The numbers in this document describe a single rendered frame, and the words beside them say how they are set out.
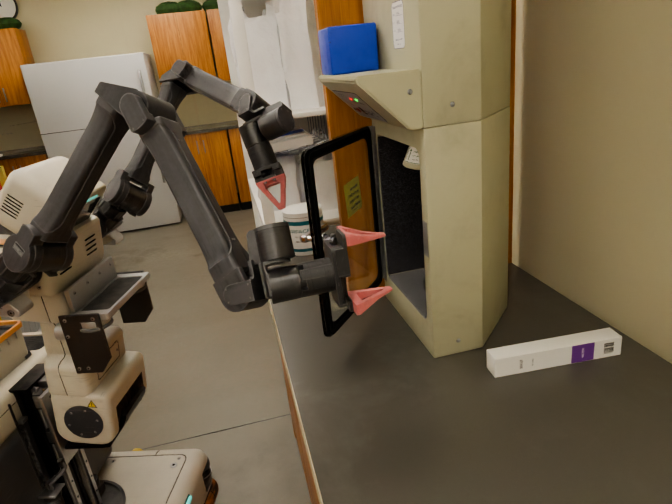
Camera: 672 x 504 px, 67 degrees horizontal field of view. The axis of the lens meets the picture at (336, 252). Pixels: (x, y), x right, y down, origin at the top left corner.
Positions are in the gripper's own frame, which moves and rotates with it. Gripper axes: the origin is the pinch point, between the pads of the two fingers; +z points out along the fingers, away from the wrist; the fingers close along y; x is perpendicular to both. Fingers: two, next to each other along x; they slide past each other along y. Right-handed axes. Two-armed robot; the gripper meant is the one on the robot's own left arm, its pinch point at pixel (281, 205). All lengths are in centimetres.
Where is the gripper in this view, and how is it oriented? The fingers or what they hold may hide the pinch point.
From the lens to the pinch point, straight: 119.5
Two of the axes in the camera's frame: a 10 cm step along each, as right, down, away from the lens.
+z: 3.5, 9.3, 1.1
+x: -9.4, 3.5, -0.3
